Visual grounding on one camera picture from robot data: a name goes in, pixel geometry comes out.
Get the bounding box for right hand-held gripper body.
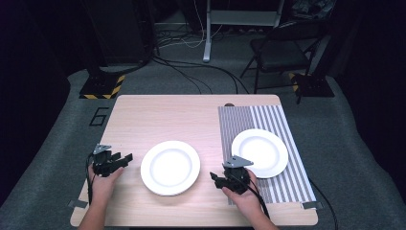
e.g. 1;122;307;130
222;154;255;195

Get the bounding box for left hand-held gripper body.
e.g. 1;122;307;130
92;144;120;177

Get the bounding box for white round plate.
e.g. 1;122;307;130
231;128;289;179
140;140;201;196

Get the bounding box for person's left hand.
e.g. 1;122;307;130
87;164;125;206

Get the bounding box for person's right hand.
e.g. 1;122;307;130
221;169;266;219

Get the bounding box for grey white striped placemat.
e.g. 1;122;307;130
217;104;318;206

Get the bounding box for grey tape strip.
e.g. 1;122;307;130
301;200;325;211
67;199;89;210

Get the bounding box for yellow black striped stand base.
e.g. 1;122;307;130
79;74;126;101
288;72;336;105

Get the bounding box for black folding chair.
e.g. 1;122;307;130
239;19;324;95

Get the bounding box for white metal stand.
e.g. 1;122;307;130
202;0;285;63

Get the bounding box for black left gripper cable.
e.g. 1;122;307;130
84;152;97;206

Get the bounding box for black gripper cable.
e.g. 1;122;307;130
243;176;271;220
84;152;97;206

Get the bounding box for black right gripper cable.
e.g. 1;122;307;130
243;176;271;220

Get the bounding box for black cable beside table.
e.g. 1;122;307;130
307;177;340;230

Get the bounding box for black floor cables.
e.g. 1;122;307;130
152;55;251;96

